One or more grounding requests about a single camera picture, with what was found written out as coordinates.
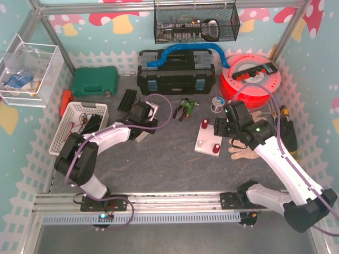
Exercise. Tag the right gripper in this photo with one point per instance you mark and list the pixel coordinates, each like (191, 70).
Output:
(221, 128)

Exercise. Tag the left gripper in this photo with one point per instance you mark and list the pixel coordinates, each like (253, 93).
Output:
(136, 111)

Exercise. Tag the red large spring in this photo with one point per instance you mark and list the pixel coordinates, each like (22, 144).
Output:
(205, 124)

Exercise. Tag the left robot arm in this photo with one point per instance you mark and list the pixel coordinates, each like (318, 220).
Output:
(77, 159)

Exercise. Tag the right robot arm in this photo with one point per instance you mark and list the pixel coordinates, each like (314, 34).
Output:
(306, 202)

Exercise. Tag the white spring tray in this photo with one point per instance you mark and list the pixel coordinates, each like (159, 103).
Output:
(141, 137)

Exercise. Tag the black aluminium extrusion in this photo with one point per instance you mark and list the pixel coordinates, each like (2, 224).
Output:
(127, 100)

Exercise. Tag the white peg board fixture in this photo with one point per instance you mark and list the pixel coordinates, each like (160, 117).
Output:
(206, 140)

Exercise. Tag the yellow black screwdriver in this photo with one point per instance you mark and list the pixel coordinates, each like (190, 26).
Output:
(283, 112)

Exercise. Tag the red filament spool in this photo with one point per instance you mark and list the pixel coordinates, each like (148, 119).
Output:
(251, 78)

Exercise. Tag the black rubber glove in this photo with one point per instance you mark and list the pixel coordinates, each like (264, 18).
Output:
(288, 136)

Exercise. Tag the black circuit board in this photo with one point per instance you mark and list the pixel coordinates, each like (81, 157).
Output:
(92, 125)

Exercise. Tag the black toolbox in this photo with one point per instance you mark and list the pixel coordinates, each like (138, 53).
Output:
(185, 72)

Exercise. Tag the green plastic case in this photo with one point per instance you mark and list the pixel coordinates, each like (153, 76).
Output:
(91, 81)

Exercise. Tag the white perforated basket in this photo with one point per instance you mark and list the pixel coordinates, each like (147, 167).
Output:
(74, 119)

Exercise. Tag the clear acrylic box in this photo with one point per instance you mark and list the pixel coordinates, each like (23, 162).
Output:
(45, 61)

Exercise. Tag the blue white glove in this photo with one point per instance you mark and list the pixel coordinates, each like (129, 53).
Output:
(20, 80)

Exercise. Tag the solder wire spool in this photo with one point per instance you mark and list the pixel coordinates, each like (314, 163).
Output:
(217, 104)

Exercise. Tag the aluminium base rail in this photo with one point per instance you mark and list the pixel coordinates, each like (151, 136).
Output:
(144, 202)

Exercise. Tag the orange handled tool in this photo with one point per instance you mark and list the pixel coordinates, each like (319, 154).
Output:
(66, 99)

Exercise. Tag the black wire mesh basket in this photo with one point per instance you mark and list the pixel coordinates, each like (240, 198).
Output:
(193, 24)

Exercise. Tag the white slotted cable duct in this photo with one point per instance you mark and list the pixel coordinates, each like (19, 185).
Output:
(150, 218)

